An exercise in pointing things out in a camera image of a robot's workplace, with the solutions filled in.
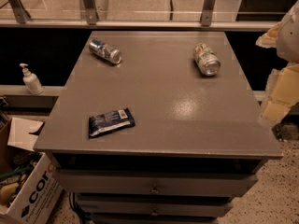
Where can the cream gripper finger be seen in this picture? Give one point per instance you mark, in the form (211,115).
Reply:
(268,39)
(281,93)

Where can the silver blue redbull can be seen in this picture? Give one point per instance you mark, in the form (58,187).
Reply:
(105,51)

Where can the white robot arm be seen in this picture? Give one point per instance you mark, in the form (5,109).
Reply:
(288,36)

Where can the grey drawer cabinet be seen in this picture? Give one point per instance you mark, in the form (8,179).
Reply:
(185,122)

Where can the lower grey drawer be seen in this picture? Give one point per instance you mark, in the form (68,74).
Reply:
(154,205)

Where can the grey drawer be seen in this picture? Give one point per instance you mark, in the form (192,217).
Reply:
(166,184)
(154,205)

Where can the dark blue snack packet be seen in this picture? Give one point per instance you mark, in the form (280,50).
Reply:
(110,122)

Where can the upper grey drawer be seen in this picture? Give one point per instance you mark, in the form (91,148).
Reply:
(166,184)

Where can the white pump dispenser bottle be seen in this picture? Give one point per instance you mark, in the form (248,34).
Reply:
(31,80)

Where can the white cardboard box with lettering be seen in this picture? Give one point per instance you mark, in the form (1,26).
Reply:
(28,190)

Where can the metal railing post right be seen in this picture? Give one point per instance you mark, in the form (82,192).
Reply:
(207,12)

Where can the metal railing post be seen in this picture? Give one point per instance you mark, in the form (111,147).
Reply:
(207,12)
(20,13)
(90,11)

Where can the metal railing post middle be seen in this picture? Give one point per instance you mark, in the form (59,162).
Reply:
(90,11)

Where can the metal railing post left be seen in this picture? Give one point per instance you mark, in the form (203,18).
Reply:
(20,13)

